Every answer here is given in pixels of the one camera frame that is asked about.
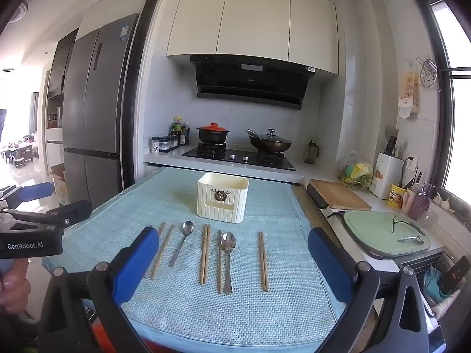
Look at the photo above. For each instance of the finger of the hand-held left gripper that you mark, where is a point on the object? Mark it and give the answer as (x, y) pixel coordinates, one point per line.
(75, 211)
(35, 192)

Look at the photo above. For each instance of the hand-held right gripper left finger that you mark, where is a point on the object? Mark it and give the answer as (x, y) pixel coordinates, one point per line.
(136, 264)

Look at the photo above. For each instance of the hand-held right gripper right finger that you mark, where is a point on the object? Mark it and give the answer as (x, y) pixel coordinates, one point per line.
(329, 264)

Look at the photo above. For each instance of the steel spoon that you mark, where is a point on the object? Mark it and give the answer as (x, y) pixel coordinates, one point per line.
(187, 228)
(228, 242)

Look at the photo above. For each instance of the cream ribbed utensil holder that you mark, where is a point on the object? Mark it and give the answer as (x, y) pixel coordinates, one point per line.
(220, 206)

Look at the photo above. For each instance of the person's left hand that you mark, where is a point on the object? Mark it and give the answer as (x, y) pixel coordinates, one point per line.
(14, 290)

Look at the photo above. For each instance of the cardboard box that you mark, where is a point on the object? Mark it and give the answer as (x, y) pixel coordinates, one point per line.
(60, 187)

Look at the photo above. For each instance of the dining table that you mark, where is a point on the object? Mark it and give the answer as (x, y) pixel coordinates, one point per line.
(20, 152)

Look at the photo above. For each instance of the green cutting board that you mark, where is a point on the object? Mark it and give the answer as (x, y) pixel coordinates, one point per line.
(375, 235)

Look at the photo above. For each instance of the wooden cutting board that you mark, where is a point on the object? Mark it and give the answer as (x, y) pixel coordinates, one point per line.
(340, 195)

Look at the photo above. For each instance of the light blue woven mat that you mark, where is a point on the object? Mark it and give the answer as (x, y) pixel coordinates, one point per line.
(257, 309)

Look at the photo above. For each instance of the yellow green plastic bags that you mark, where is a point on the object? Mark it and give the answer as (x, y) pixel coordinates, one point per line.
(357, 172)

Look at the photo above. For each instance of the yellow cup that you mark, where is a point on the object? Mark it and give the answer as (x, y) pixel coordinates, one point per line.
(396, 195)

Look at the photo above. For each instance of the grey refrigerator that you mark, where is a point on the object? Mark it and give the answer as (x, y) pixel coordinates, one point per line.
(95, 110)

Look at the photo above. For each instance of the white knife block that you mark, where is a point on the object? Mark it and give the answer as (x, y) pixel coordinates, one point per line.
(386, 180)

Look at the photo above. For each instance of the white cap spice jar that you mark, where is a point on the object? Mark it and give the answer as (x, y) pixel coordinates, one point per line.
(156, 145)

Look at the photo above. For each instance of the dish rack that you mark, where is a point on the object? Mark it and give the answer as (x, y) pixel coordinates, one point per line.
(434, 279)

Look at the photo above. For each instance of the pink bottle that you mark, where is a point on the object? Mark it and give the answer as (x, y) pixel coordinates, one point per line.
(420, 202)

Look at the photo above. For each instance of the dark water jug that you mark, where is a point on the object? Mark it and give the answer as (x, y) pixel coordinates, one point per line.
(311, 153)

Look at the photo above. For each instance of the row of small spice jars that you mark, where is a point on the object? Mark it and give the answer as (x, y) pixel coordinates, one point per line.
(169, 143)

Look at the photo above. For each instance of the tall dark cabinet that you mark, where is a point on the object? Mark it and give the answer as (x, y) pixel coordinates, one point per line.
(60, 73)

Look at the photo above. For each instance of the yellow cap sauce bottle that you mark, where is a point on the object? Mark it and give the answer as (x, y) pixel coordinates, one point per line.
(177, 128)

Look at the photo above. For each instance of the garlic bulbs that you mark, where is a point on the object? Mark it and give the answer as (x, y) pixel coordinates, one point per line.
(446, 203)

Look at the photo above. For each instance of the dark sauce bottle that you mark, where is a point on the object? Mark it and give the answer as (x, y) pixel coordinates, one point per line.
(185, 136)

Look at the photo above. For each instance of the wok with glass lid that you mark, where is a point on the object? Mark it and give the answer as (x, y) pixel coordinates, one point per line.
(270, 143)

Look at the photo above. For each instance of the black gas stove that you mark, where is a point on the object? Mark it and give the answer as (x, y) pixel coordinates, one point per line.
(239, 156)

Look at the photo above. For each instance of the black clay pot red lid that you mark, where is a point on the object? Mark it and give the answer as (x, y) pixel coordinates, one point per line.
(212, 134)

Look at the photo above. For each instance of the hanging printed paper bag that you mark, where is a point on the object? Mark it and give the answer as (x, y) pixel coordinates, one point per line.
(410, 93)

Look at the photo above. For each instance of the window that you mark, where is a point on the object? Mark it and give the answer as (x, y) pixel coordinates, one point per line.
(458, 117)

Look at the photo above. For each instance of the black range hood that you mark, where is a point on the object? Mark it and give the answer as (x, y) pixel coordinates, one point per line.
(254, 81)

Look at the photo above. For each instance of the hanging metal trivet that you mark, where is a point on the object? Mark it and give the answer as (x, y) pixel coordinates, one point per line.
(427, 73)

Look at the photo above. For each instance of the wall outlet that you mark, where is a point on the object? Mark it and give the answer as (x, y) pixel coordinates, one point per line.
(412, 162)

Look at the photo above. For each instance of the white wall cabinet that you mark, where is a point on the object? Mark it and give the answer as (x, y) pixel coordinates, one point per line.
(254, 22)

